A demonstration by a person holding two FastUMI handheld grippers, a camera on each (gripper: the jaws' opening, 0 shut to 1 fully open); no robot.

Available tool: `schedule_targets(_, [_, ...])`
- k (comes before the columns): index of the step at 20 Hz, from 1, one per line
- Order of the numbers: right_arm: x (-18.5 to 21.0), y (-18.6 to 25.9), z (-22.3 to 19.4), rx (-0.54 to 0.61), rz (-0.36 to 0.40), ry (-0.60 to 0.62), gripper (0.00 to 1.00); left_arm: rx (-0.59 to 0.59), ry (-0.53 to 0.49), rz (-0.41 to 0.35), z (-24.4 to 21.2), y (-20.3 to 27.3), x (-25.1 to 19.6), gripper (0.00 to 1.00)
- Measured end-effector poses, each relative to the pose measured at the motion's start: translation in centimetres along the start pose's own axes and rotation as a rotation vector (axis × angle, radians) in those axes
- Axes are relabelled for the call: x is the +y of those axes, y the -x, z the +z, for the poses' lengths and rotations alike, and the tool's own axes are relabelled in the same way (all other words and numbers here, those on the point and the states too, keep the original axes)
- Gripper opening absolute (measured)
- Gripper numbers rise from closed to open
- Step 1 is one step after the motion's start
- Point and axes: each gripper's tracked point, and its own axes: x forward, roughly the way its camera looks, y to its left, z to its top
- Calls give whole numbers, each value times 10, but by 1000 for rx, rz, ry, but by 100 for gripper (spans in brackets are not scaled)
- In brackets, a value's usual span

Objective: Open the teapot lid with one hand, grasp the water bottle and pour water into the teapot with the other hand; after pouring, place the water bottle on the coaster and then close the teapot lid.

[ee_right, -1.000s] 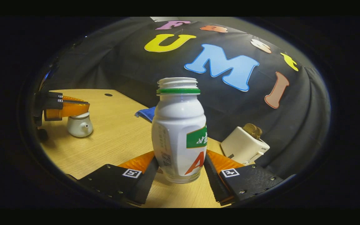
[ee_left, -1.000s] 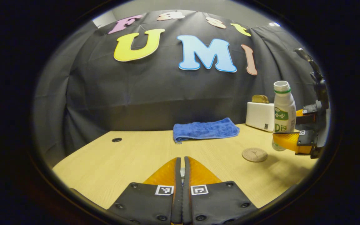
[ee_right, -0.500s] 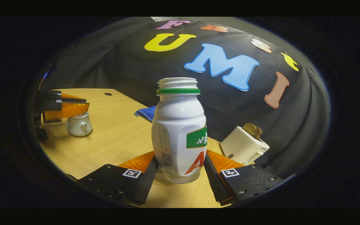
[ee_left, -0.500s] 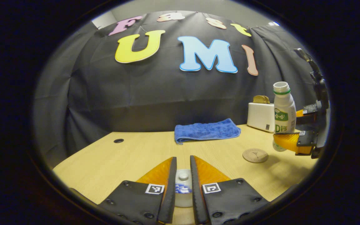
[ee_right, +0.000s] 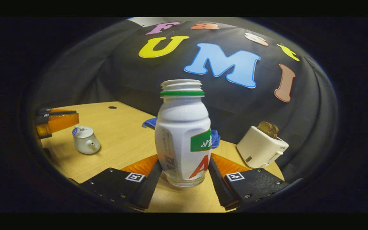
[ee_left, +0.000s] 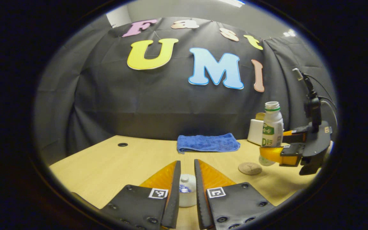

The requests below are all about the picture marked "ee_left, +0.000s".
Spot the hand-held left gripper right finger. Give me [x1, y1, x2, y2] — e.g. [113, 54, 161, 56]
[194, 159, 275, 230]

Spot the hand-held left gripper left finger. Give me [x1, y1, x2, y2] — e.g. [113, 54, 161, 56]
[100, 160, 182, 230]

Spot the white plastic water bottle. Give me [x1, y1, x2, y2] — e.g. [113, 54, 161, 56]
[258, 101, 284, 166]

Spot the round wooden coaster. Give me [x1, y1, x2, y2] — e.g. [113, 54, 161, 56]
[238, 162, 263, 176]

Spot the blue towel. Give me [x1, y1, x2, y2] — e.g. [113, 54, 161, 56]
[177, 133, 241, 154]

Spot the black backdrop cloth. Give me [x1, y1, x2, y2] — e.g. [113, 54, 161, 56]
[34, 16, 337, 166]

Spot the ceiling light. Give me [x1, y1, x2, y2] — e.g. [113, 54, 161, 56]
[218, 0, 246, 7]

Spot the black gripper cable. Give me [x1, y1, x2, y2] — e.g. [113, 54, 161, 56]
[307, 74, 337, 111]

